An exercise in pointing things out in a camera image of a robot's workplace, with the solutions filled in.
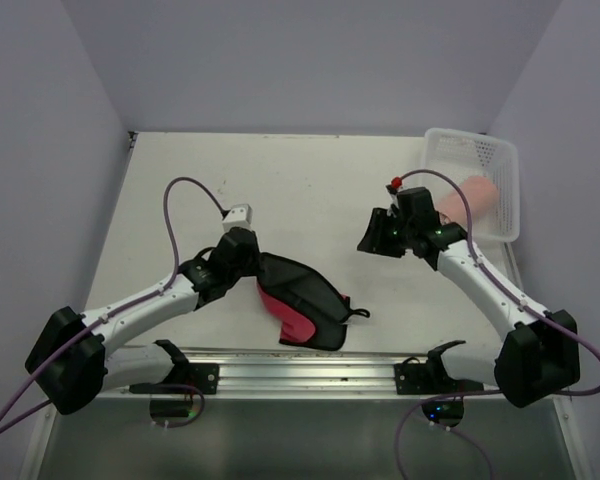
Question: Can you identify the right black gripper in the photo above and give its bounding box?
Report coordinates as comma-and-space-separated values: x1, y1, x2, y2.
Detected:
357, 207, 416, 259

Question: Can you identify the pink towel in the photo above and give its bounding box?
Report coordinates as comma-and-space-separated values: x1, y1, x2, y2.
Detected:
436, 176, 499, 227

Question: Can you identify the black cloth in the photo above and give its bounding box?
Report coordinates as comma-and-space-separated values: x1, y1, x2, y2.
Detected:
256, 253, 370, 351

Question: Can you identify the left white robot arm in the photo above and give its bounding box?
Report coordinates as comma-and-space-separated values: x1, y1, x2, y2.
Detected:
25, 227, 260, 415

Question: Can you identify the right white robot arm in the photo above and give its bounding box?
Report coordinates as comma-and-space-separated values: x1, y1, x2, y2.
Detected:
357, 187, 580, 408

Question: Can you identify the white plastic basket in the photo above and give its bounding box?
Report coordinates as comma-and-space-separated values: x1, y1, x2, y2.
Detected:
421, 128, 520, 242

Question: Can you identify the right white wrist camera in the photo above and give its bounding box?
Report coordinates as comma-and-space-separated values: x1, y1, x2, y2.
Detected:
386, 177, 403, 210

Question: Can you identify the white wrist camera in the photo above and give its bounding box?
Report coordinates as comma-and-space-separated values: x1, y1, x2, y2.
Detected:
222, 204, 253, 233
386, 177, 403, 210

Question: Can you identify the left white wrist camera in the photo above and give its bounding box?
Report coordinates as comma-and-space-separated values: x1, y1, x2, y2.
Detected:
222, 204, 253, 233

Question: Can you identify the aluminium mounting rail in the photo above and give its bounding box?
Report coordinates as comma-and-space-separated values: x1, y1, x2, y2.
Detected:
99, 349, 566, 401

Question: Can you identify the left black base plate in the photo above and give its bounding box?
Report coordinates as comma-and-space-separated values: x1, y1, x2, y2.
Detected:
166, 362, 220, 395

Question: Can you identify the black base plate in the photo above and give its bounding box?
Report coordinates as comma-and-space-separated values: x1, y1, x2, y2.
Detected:
393, 357, 456, 395
166, 362, 220, 395

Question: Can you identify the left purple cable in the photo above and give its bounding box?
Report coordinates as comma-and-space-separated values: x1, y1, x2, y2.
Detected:
0, 176, 229, 442

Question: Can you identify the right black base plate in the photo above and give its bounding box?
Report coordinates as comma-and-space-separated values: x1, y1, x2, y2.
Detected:
393, 357, 456, 395

